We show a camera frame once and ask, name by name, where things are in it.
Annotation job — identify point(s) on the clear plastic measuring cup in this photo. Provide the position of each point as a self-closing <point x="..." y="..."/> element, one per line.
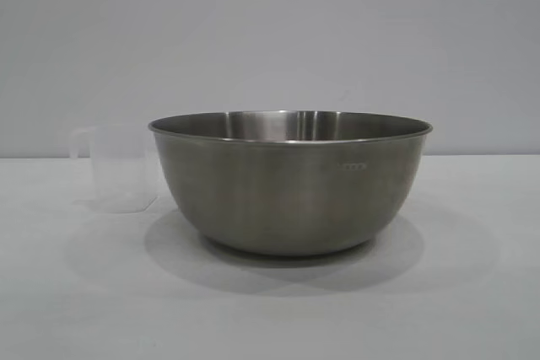
<point x="109" y="166"/>

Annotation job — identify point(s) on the stainless steel mixing bowl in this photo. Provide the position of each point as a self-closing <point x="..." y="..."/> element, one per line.
<point x="287" y="191"/>

